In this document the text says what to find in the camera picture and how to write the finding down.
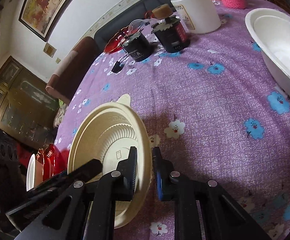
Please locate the small wall frame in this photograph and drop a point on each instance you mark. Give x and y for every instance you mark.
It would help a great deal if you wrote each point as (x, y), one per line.
(49, 49)

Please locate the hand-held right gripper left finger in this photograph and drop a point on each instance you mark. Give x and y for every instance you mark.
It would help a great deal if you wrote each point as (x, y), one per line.
(133, 172)

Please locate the small white bowl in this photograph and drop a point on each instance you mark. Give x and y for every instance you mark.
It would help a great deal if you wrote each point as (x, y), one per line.
(30, 172)

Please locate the framed painting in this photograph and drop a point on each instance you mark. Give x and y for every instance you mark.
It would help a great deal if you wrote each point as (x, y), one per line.
(45, 2)

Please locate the dark grey sofa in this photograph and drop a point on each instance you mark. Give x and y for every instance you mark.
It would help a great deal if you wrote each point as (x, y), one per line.
(107, 27)

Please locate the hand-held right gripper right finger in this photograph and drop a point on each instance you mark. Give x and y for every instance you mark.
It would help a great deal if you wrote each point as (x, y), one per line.
(157, 177)

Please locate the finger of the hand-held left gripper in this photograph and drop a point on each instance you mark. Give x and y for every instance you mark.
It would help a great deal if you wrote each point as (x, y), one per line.
(57, 182)

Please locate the small black tag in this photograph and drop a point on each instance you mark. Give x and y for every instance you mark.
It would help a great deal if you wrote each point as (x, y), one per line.
(117, 67)

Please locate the beige plastic bowl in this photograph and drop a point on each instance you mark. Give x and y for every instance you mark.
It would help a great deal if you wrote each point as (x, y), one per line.
(102, 130)

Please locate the brown chair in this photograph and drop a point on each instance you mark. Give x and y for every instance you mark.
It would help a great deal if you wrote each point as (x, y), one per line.
(72, 65)

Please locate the black jar with red label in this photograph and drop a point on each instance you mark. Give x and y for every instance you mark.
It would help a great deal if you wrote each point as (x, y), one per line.
(171, 36)

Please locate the glass-door wooden cabinet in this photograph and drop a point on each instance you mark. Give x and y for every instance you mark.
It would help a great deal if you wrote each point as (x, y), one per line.
(17, 100)

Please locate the black jar with jagged lid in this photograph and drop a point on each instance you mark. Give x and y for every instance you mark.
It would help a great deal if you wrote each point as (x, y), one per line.
(137, 47)

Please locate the white plastic jar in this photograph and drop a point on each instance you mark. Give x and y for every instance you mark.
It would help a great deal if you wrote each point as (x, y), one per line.
(197, 10)

